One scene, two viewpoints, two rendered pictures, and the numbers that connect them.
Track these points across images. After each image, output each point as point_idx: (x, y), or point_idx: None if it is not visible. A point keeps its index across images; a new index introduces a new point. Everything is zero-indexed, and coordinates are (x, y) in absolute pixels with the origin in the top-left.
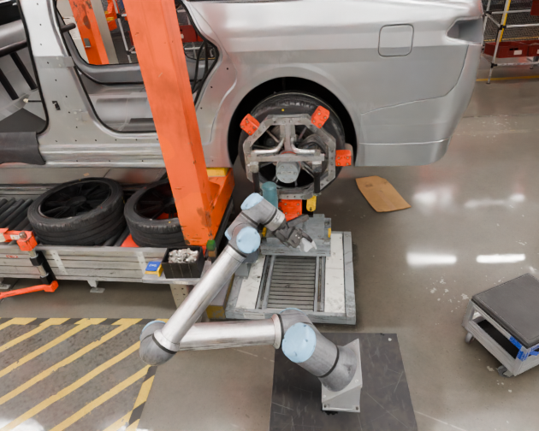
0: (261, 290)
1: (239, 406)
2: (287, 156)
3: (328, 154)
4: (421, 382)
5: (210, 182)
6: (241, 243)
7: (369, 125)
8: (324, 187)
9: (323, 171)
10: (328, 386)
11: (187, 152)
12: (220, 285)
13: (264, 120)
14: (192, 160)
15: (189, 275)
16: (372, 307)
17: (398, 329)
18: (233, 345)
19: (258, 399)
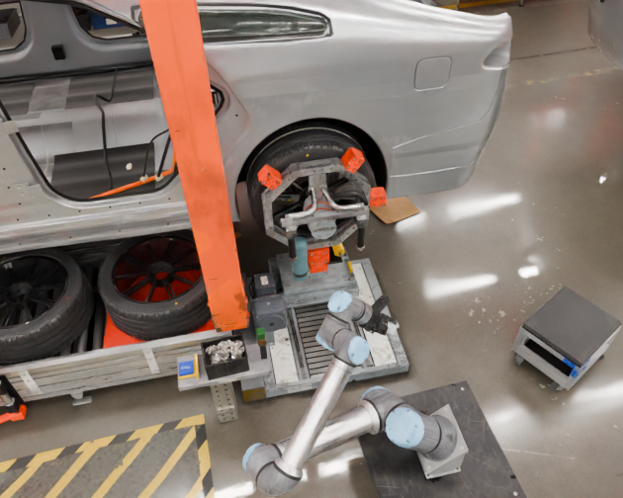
0: (296, 355)
1: (323, 493)
2: (327, 215)
3: None
4: (488, 417)
5: None
6: (355, 357)
7: (400, 157)
8: None
9: None
10: (431, 457)
11: (228, 241)
12: (336, 400)
13: (289, 171)
14: (234, 248)
15: (237, 371)
16: (418, 346)
17: (450, 366)
18: (336, 446)
19: (339, 480)
